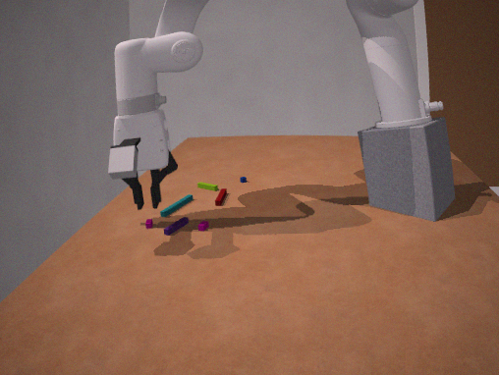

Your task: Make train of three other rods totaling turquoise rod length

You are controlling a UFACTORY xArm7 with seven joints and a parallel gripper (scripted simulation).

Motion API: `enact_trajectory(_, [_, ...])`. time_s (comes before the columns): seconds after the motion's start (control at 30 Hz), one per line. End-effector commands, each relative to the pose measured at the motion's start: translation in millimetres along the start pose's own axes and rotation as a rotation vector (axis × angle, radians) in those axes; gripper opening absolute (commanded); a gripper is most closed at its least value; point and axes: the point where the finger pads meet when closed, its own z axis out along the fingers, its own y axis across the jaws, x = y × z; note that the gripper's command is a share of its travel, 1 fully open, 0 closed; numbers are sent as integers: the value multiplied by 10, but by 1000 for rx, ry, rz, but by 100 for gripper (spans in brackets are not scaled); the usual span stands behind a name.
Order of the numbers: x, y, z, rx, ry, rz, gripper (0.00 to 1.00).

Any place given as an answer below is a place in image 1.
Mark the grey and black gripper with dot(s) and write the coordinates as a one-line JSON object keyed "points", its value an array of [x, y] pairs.
{"points": [[150, 156]]}

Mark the turquoise rod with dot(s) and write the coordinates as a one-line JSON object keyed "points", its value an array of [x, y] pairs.
{"points": [[167, 211]]}

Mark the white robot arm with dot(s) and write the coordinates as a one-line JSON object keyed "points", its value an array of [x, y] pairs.
{"points": [[138, 61]]}

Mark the lime green rod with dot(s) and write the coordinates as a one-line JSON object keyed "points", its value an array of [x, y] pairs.
{"points": [[207, 186]]}

